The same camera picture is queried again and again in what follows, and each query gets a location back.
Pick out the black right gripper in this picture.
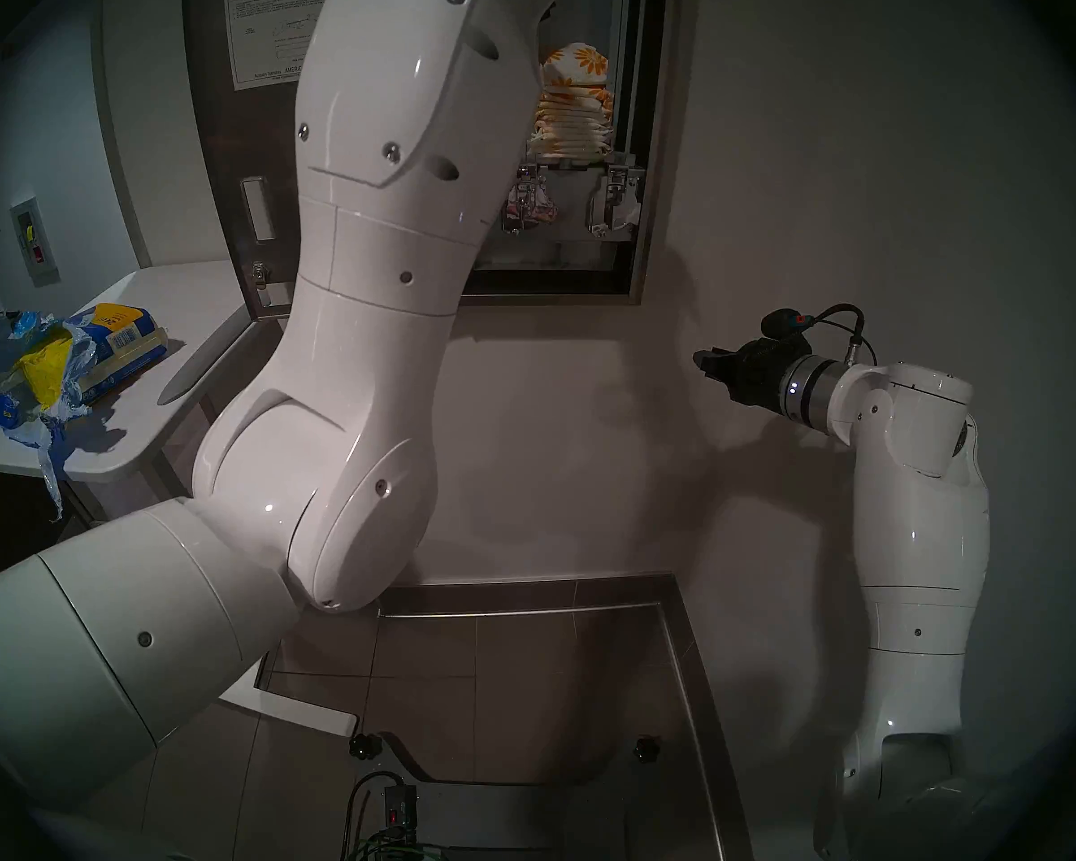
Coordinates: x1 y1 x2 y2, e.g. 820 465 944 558
694 335 814 413

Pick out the steel dispenser cabinet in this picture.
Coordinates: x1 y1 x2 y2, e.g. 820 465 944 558
453 0 683 309

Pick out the stack of floral pads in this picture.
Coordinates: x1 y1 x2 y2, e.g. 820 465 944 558
526 85 616 163

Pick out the dark brown restroom door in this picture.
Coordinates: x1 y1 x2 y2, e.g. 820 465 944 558
0 469 91 591

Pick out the chrome dispensing lever mechanism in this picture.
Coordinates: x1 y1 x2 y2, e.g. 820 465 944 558
586 163 647 242
499 163 560 238

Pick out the orange floral wrapped pad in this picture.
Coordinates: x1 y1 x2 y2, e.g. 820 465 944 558
538 42 612 90

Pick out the white overbed table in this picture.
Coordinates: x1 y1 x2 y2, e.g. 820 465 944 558
0 258 365 740

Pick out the white instruction sheet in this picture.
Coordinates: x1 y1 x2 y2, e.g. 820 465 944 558
225 0 337 92

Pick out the blue yellow pad package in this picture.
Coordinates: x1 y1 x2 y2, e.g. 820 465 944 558
67 302 170 404

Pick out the yellow wrapped pad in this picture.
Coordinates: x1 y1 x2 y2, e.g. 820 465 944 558
16 341 74 412

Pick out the torn blue plastic wrapper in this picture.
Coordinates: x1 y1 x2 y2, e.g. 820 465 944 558
0 307 101 522

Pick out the black right camera cable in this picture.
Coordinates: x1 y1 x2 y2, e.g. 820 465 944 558
798 302 881 368

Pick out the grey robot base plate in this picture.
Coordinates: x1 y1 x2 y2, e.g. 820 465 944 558
350 732 666 861

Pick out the black base cable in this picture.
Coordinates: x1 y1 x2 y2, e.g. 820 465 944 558
340 771 406 861

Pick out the green base cable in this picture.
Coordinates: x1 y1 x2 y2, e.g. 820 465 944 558
359 828 433 861

